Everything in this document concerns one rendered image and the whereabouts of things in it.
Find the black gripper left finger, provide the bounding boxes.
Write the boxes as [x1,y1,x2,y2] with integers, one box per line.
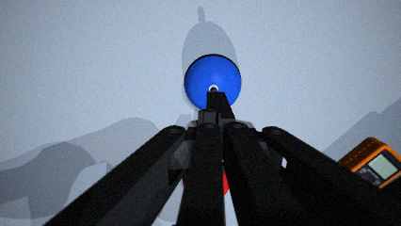
[42,91,226,226]

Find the black box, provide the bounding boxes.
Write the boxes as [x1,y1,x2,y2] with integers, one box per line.
[381,176,401,201]

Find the blue bell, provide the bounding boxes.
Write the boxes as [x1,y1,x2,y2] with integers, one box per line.
[184,54,242,109]

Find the red bell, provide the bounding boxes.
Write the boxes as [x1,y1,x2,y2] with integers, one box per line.
[183,169,229,195]

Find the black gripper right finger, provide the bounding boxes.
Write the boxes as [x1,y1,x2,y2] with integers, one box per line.
[216,92,401,226]

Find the orange digital multimeter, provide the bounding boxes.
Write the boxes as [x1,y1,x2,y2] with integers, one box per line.
[338,137,401,188]

